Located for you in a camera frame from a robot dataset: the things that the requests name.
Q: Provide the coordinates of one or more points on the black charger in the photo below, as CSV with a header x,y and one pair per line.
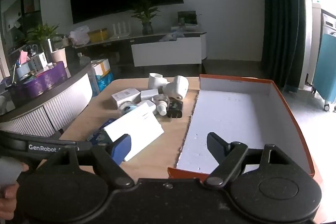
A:
x,y
175,108

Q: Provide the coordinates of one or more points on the white pipe fitting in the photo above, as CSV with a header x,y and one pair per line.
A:
x,y
156,81

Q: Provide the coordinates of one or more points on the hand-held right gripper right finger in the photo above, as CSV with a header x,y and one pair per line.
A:
x,y
215,145

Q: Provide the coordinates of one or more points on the dark picture frame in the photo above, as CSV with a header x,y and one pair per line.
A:
x,y
187,16

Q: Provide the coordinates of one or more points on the pale blue plastic bag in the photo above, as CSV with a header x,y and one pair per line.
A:
x,y
170,35

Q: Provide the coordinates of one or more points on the blue printed tin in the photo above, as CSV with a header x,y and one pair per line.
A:
x,y
101,133

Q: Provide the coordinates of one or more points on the white router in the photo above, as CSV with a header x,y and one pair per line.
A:
x,y
120,29

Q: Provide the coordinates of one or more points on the potted bamboo plant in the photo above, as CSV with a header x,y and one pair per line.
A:
x,y
145,16

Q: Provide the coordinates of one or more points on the small white carton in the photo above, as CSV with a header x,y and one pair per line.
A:
x,y
39,60

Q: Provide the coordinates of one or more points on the person's left hand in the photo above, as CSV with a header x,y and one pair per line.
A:
x,y
8,197

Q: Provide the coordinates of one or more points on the orange cardboard box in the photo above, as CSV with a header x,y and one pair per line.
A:
x,y
225,113

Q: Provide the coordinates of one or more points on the white handheld device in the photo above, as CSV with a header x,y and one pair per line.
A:
x,y
177,86

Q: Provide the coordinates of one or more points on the white plastic bag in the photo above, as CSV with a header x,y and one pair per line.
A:
x,y
78,35

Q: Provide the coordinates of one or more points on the white cube power adapter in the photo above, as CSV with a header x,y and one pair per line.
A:
x,y
147,106

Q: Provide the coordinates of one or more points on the white cup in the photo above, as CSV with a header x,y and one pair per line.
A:
x,y
59,57

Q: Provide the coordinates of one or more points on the round ribbed cabinet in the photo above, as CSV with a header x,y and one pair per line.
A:
x,y
52,106

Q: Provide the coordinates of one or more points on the yellow box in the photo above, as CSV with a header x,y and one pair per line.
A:
x,y
97,35

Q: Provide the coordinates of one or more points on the clear soap bottle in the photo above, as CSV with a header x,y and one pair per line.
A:
x,y
83,60

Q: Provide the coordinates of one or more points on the dark shelving unit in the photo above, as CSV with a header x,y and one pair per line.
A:
x,y
15,16

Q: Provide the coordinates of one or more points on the white and blue round gadget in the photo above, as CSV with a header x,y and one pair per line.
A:
x,y
128,108

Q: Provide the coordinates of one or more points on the white and yellow carton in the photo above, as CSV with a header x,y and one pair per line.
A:
x,y
101,66

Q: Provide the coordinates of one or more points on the white television console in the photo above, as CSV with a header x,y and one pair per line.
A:
x,y
165,52

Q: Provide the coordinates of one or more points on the blue patterned bag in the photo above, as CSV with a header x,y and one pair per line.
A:
x,y
105,81

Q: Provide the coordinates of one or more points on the clear spray bottle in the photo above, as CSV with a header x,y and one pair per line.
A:
x,y
160,104

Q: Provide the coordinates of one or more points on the purple basket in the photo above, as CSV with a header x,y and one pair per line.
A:
x,y
39,82

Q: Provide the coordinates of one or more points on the washing machine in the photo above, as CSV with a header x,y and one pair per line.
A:
x,y
329,23

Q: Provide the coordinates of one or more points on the small white labelled box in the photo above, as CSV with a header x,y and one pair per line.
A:
x,y
125,95

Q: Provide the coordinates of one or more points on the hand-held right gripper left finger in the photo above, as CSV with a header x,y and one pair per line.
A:
x,y
121,148

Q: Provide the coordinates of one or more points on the teal suitcase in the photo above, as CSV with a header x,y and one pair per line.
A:
x,y
326,69

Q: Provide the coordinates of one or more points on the white and teal box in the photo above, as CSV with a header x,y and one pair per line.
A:
x,y
134,129

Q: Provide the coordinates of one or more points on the leafy green plant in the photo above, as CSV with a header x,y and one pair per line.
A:
x,y
42,35

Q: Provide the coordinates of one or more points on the dark green curtain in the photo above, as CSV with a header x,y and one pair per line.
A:
x,y
281,16

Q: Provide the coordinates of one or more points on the white charger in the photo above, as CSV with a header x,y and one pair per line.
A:
x,y
149,95

